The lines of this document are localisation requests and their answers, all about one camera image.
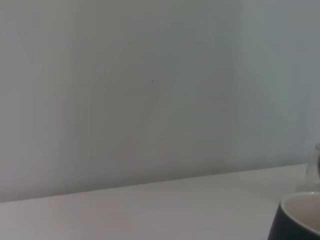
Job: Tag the dark blue ceramic mug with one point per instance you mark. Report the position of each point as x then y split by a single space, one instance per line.
287 225

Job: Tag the clear double-wall glass cup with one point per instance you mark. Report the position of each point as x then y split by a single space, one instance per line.
312 165

